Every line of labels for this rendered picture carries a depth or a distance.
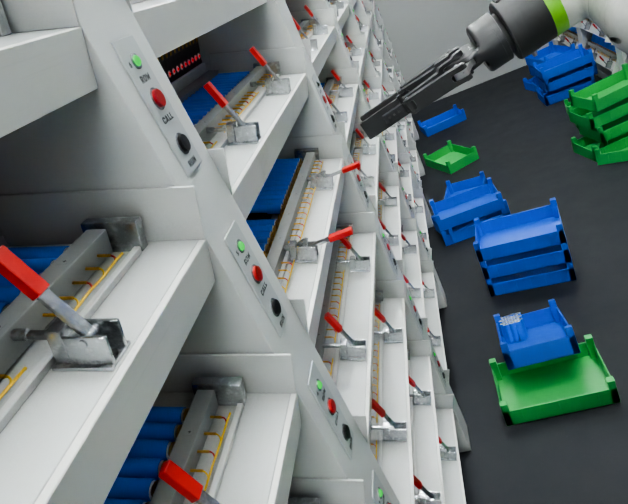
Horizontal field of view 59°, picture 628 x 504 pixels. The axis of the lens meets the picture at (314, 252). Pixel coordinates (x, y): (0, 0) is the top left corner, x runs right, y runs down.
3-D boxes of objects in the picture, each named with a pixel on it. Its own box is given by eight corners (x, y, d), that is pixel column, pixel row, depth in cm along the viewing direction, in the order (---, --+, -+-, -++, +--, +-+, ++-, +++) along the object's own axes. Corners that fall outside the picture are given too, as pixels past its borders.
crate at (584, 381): (595, 353, 165) (590, 333, 161) (620, 402, 147) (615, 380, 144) (495, 377, 173) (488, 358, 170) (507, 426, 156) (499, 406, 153)
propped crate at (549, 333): (500, 336, 188) (492, 314, 187) (561, 320, 182) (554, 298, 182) (508, 370, 160) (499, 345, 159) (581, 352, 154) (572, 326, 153)
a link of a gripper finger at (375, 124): (408, 112, 84) (409, 114, 83) (370, 138, 86) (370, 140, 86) (398, 96, 83) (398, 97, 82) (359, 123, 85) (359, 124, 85)
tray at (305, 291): (344, 177, 119) (341, 134, 114) (312, 364, 66) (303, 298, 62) (254, 181, 122) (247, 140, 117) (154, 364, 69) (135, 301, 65)
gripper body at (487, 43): (483, 8, 82) (429, 47, 85) (495, 14, 74) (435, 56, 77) (507, 52, 84) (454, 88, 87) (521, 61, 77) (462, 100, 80)
